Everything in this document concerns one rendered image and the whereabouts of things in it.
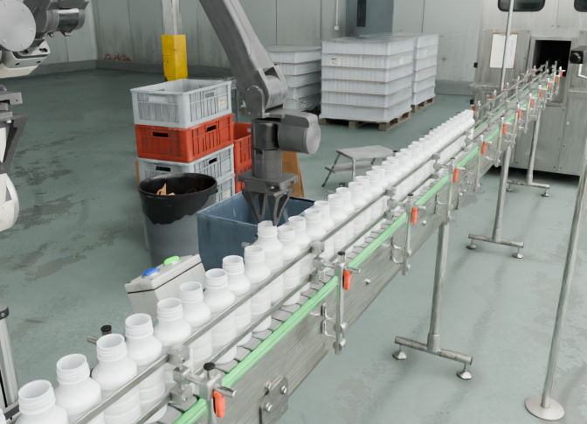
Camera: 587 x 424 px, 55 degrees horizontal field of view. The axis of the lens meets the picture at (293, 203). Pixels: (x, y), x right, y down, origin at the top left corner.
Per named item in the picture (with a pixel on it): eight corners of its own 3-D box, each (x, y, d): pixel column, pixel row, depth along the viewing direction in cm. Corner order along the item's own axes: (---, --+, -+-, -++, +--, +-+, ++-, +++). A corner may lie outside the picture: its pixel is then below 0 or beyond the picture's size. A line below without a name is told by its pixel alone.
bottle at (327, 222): (310, 261, 139) (311, 198, 134) (334, 263, 138) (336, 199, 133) (306, 272, 134) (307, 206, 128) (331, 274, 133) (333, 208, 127)
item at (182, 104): (186, 128, 346) (184, 93, 339) (131, 124, 361) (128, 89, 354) (233, 113, 400) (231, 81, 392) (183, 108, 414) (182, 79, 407)
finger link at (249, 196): (259, 215, 115) (258, 170, 112) (291, 221, 111) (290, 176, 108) (241, 225, 109) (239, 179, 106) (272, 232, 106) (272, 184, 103)
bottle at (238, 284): (225, 329, 110) (222, 251, 105) (255, 332, 109) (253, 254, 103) (215, 346, 105) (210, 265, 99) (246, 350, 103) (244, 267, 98)
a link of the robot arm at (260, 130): (260, 111, 107) (244, 115, 102) (293, 114, 104) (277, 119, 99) (261, 147, 109) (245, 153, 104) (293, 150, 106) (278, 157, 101)
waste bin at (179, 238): (189, 309, 316) (183, 200, 295) (130, 289, 337) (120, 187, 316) (236, 276, 353) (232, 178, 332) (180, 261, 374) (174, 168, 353)
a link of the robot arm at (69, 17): (42, 8, 127) (21, 8, 122) (65, -18, 121) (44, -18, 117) (61, 45, 127) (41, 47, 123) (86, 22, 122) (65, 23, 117)
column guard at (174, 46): (178, 94, 1092) (174, 35, 1056) (162, 93, 1110) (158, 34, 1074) (191, 92, 1124) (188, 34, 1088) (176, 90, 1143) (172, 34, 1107)
